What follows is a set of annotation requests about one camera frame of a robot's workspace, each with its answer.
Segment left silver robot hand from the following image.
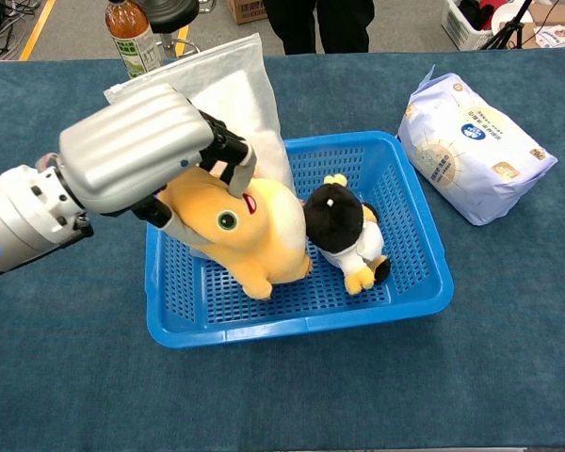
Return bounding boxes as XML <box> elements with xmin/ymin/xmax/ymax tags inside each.
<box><xmin>58</xmin><ymin>83</ymin><xmax>258</xmax><ymax>246</ymax></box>

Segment yellow plush toy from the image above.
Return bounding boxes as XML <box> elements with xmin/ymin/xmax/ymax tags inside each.
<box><xmin>157</xmin><ymin>167</ymin><xmax>315</xmax><ymax>301</ymax></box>

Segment white blue wipes pack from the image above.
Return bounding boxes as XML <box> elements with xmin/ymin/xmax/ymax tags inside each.
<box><xmin>396</xmin><ymin>64</ymin><xmax>559</xmax><ymax>227</ymax></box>

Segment black white plush toy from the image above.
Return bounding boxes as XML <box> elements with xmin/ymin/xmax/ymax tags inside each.
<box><xmin>303</xmin><ymin>172</ymin><xmax>392</xmax><ymax>297</ymax></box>

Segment amber tea bottle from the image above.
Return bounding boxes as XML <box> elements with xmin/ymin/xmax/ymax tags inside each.
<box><xmin>105</xmin><ymin>0</ymin><xmax>164</xmax><ymax>80</ymax></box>

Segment white frosted zip bag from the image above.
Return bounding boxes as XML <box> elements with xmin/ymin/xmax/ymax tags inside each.
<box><xmin>103</xmin><ymin>32</ymin><xmax>296</xmax><ymax>189</ymax></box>

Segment black round stool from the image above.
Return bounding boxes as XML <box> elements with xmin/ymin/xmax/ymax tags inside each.
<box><xmin>138</xmin><ymin>0</ymin><xmax>202</xmax><ymax>60</ymax></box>

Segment brown cardboard box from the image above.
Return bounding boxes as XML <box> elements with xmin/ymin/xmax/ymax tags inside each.
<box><xmin>225</xmin><ymin>0</ymin><xmax>269</xmax><ymax>25</ymax></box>

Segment person in black trousers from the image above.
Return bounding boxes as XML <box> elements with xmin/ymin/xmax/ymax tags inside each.
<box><xmin>262</xmin><ymin>0</ymin><xmax>376</xmax><ymax>57</ymax></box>

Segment teal table cloth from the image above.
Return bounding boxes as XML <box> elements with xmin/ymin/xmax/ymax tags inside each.
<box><xmin>0</xmin><ymin>45</ymin><xmax>565</xmax><ymax>452</ymax></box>

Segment blue plastic basket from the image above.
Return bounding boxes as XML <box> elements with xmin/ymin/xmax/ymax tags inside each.
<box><xmin>144</xmin><ymin>130</ymin><xmax>455</xmax><ymax>349</ymax></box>

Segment white plastic laundry basket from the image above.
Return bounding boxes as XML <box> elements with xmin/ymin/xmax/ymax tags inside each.
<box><xmin>440</xmin><ymin>0</ymin><xmax>505</xmax><ymax>52</ymax></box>

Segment black tripod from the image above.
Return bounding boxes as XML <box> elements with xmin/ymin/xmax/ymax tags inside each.
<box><xmin>479</xmin><ymin>0</ymin><xmax>538</xmax><ymax>51</ymax></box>

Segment open cardboard box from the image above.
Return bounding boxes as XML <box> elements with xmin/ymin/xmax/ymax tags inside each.
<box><xmin>522</xmin><ymin>0</ymin><xmax>565</xmax><ymax>49</ymax></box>

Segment black floor cables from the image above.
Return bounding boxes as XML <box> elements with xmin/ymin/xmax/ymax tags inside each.
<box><xmin>0</xmin><ymin>0</ymin><xmax>43</xmax><ymax>60</ymax></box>

